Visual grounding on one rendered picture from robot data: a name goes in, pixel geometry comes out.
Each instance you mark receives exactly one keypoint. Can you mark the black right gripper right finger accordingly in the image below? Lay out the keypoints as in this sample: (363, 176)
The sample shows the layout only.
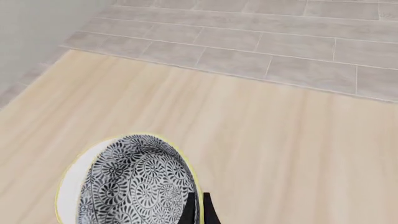
(211, 213)

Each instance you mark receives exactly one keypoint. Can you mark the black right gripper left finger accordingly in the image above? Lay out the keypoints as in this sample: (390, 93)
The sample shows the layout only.
(187, 213)

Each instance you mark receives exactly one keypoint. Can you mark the black patterned bowl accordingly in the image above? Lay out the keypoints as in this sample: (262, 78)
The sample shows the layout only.
(133, 182)

